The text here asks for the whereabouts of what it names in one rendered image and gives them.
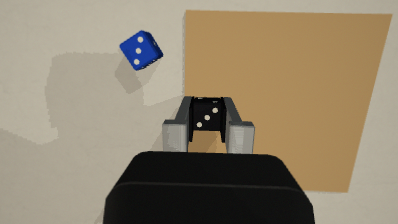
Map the black die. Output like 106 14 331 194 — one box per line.
193 97 222 131

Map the blue die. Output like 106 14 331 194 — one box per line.
119 30 164 71

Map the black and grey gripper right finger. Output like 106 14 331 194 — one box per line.
220 97 255 154

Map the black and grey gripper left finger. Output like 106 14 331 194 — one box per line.
162 96 195 152

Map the tan flat mat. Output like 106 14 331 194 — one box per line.
185 10 393 193

